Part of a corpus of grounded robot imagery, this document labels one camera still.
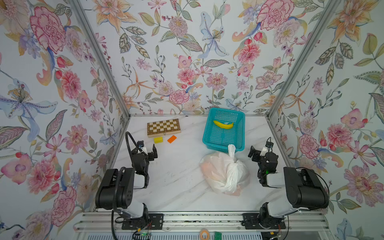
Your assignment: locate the wooden chessboard box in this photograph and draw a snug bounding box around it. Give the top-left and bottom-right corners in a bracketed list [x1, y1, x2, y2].
[147, 119, 181, 138]

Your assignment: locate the white plastic bag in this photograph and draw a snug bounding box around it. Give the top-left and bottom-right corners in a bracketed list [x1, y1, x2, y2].
[200, 145, 250, 197]

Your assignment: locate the yellow banana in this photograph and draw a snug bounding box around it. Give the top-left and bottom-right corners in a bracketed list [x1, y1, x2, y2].
[213, 121, 234, 130]

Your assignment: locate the teal plastic basket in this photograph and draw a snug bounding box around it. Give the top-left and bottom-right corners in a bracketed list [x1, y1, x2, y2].
[203, 108, 246, 153]

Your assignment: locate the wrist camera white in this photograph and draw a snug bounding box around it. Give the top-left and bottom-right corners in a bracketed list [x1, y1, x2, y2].
[260, 147, 269, 157]
[141, 147, 148, 155]

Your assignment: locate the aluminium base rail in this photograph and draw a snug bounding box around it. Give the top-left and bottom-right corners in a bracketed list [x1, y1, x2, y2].
[73, 210, 331, 233]

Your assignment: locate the tape roll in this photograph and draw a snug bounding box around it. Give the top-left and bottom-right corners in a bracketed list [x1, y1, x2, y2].
[199, 229, 211, 240]

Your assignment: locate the green circuit board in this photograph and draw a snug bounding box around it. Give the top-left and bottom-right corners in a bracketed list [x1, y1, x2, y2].
[214, 232, 223, 240]

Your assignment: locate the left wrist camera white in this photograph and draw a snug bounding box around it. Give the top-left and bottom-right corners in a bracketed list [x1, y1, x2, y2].
[141, 147, 148, 155]

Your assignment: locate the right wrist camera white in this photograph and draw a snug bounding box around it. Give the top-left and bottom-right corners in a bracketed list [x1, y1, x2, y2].
[260, 147, 269, 157]

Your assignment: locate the orange toy brick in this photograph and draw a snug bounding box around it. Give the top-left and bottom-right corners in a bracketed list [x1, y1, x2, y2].
[167, 136, 177, 144]

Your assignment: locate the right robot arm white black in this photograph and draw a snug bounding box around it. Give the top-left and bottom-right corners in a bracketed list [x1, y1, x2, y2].
[242, 140, 330, 230]

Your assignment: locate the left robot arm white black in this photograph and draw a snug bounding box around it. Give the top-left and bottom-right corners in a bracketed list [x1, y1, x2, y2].
[95, 146, 158, 228]

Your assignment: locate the yellow toy brick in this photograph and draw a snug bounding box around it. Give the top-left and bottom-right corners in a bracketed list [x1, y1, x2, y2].
[154, 137, 164, 144]

